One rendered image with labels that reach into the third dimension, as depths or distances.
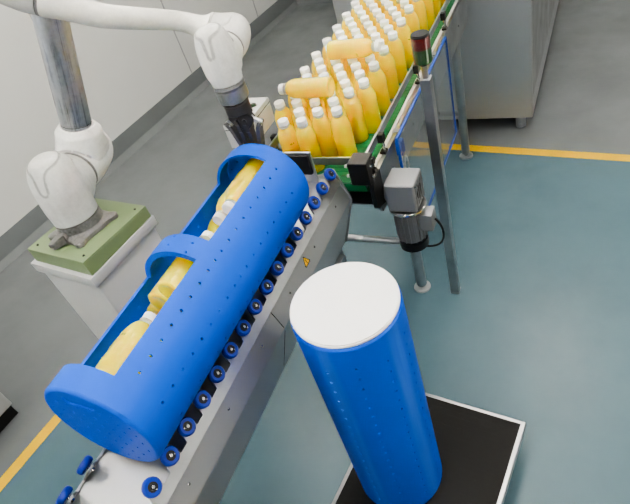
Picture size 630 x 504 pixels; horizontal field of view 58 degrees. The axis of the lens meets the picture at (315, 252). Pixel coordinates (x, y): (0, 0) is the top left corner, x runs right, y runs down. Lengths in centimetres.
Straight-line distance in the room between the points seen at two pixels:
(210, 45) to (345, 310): 76
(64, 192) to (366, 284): 101
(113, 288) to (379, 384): 99
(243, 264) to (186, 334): 25
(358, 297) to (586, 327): 143
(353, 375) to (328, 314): 16
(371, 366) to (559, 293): 151
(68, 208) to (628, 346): 213
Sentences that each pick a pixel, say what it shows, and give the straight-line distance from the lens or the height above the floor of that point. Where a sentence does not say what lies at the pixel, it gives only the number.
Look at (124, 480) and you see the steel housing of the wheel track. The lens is 149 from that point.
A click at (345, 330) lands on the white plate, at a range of 134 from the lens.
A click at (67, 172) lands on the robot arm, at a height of 127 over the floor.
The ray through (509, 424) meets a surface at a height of 15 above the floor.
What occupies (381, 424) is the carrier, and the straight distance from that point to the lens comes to 159.
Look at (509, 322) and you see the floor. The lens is 264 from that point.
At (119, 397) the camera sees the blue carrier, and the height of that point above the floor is 120.
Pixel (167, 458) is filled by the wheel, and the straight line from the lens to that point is 140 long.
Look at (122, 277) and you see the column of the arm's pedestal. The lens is 203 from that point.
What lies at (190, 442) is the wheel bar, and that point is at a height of 93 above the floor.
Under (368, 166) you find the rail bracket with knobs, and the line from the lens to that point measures 192.
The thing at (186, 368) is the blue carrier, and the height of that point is 112.
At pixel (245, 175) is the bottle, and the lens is 167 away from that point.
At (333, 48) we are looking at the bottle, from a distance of 234.
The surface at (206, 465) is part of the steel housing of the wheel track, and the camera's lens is 148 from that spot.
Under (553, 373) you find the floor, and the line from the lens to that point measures 249.
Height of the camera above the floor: 205
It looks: 40 degrees down
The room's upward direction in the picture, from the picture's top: 20 degrees counter-clockwise
